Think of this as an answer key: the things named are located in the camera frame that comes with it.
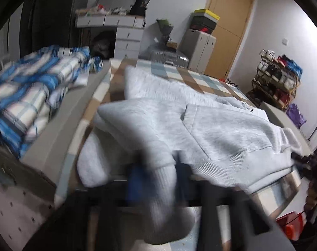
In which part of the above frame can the checked bed sheet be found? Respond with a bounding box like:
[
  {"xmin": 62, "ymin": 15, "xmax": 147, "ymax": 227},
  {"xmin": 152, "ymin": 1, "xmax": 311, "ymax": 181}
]
[{"xmin": 54, "ymin": 58, "xmax": 303, "ymax": 215}]

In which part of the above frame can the black bag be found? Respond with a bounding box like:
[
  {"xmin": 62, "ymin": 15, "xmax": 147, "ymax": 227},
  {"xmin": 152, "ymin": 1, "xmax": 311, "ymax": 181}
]
[{"xmin": 92, "ymin": 31, "xmax": 116, "ymax": 58}]

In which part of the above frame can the grey framed mirror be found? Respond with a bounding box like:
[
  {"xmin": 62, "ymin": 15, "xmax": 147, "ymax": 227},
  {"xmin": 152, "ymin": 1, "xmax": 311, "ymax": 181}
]
[{"xmin": 96, "ymin": 0, "xmax": 136, "ymax": 8}]

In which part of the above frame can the silver suitcase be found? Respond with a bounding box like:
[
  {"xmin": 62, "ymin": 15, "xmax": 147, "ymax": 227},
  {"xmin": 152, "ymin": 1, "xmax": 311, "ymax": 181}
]
[{"xmin": 148, "ymin": 44, "xmax": 190, "ymax": 70}]

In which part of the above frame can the shoe rack with shoes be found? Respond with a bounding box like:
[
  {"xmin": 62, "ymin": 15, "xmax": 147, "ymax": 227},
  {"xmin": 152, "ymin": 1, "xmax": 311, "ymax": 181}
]
[{"xmin": 246, "ymin": 49, "xmax": 304, "ymax": 110}]

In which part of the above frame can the red basin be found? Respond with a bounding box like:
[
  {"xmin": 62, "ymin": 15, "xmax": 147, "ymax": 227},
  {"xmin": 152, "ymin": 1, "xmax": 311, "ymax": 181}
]
[{"xmin": 276, "ymin": 212, "xmax": 308, "ymax": 241}]

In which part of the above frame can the wrapped flower bouquet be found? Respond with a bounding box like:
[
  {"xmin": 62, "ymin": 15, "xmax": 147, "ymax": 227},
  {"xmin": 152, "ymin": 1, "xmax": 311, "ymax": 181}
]
[{"xmin": 156, "ymin": 18, "xmax": 175, "ymax": 45}]

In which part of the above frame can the light grey hoodie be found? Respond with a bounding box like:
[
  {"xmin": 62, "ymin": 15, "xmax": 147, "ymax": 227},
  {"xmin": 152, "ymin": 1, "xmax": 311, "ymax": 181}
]
[{"xmin": 77, "ymin": 65, "xmax": 304, "ymax": 245}]

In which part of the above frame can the person's right hand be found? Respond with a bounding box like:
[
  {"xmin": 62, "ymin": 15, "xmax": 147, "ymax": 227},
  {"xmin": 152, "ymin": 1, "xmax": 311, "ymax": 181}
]
[{"xmin": 305, "ymin": 180, "xmax": 317, "ymax": 215}]

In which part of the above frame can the stack of shoe boxes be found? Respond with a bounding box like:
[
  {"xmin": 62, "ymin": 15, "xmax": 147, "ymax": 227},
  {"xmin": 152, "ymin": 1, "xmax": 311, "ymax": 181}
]
[{"xmin": 190, "ymin": 9, "xmax": 220, "ymax": 34}]

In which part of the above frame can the white dotted board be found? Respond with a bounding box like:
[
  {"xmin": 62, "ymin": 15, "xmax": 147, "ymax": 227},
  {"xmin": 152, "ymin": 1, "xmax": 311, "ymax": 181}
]
[{"xmin": 0, "ymin": 180, "xmax": 54, "ymax": 251}]

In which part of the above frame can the blue plaid shirt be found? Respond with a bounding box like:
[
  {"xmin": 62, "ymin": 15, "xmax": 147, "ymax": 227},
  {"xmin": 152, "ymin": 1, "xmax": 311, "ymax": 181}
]
[{"xmin": 0, "ymin": 44, "xmax": 105, "ymax": 160}]

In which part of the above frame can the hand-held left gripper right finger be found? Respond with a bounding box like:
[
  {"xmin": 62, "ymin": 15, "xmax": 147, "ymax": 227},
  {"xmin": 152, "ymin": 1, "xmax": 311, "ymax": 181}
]
[{"xmin": 175, "ymin": 150, "xmax": 297, "ymax": 251}]

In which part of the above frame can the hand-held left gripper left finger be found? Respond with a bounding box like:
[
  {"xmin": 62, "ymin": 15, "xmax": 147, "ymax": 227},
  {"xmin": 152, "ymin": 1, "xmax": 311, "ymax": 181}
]
[{"xmin": 22, "ymin": 149, "xmax": 154, "ymax": 251}]

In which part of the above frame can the white dressing table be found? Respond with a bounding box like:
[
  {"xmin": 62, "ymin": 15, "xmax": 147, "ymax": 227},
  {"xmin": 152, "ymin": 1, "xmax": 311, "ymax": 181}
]
[{"xmin": 75, "ymin": 14, "xmax": 146, "ymax": 59}]

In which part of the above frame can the beige upright suitcase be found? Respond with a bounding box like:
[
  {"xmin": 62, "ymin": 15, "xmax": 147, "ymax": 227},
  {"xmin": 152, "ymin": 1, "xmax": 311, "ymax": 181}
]
[{"xmin": 178, "ymin": 29, "xmax": 217, "ymax": 74}]

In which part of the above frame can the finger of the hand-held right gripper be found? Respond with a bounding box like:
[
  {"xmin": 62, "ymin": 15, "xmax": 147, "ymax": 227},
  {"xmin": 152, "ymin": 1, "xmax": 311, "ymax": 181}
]
[{"xmin": 291, "ymin": 152, "xmax": 312, "ymax": 166}]

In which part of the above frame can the wooden door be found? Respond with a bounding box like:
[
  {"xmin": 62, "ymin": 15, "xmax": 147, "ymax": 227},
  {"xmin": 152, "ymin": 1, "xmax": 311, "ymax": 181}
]
[{"xmin": 204, "ymin": 0, "xmax": 255, "ymax": 77}]

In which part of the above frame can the purple bag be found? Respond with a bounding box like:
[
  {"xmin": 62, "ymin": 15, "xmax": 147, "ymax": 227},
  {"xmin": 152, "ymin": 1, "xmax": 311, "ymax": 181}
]
[{"xmin": 286, "ymin": 103, "xmax": 307, "ymax": 130}]

